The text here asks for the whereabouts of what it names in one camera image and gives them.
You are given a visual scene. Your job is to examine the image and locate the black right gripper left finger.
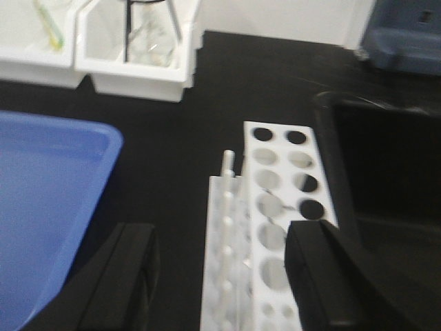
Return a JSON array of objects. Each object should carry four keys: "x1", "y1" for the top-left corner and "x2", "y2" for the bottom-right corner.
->
[{"x1": 74, "y1": 223, "x2": 156, "y2": 330}]

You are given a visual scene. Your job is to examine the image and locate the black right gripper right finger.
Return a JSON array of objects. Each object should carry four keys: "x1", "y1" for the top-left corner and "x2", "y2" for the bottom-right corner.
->
[{"x1": 284, "y1": 221, "x2": 371, "y2": 330}]

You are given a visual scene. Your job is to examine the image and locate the white test tube rack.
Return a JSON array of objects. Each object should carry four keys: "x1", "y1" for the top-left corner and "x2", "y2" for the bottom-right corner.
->
[{"x1": 200, "y1": 121, "x2": 338, "y2": 330}]

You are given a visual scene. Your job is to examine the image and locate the black sink basin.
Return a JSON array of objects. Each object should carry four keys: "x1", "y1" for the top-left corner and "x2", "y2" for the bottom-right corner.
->
[{"x1": 313, "y1": 92, "x2": 440, "y2": 330}]

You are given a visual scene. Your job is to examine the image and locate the blue plastic tray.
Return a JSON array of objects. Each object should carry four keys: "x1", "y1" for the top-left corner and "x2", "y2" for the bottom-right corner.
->
[{"x1": 1, "y1": 110, "x2": 123, "y2": 330}]

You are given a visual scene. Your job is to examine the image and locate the right white storage bin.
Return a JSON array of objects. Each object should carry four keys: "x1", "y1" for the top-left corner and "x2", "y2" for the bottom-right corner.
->
[{"x1": 75, "y1": 1, "x2": 205, "y2": 103}]

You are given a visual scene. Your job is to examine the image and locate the white storage bin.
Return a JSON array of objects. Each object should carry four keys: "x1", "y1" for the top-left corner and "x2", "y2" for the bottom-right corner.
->
[
  {"x1": 1, "y1": 1, "x2": 87, "y2": 89},
  {"x1": 75, "y1": 1, "x2": 205, "y2": 103}
]

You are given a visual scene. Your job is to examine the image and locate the blue grey equipment box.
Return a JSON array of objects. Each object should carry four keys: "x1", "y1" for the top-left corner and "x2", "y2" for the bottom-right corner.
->
[{"x1": 360, "y1": 0, "x2": 440, "y2": 76}]

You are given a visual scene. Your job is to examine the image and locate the clear glass flask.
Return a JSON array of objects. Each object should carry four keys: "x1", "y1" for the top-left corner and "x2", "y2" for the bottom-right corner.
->
[{"x1": 127, "y1": 3, "x2": 178, "y2": 68}]

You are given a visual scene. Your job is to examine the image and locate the middle white storage bin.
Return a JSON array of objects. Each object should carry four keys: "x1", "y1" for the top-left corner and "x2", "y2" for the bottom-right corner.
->
[{"x1": 1, "y1": 1, "x2": 87, "y2": 89}]

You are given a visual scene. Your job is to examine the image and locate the black wire tripod stand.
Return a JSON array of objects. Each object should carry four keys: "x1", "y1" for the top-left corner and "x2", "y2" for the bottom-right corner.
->
[{"x1": 123, "y1": 1, "x2": 183, "y2": 63}]

